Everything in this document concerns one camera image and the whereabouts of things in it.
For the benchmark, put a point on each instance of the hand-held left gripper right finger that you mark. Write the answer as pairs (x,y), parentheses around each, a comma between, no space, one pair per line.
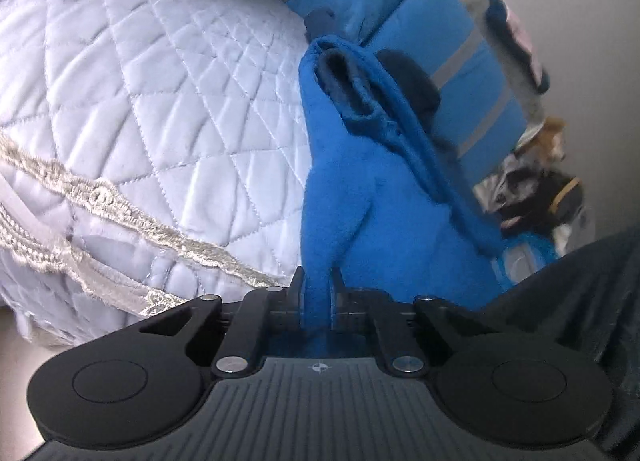
(336,301)

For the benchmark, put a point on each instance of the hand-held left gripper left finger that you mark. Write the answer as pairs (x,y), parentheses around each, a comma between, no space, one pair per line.
(301,298)

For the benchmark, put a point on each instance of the blue fleece jacket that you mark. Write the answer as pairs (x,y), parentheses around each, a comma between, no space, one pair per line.
(360,181)

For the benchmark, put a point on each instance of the clear plastic bag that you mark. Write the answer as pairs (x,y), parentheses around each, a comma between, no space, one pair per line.
(495,186)

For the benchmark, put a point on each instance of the blue knitted cloth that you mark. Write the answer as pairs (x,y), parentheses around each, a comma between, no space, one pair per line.
(530,253)

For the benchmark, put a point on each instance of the white quilted bedspread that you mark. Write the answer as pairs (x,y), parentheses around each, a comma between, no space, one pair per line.
(150,116)

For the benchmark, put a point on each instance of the person's dark clothing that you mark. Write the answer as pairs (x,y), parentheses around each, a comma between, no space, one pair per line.
(590,301)

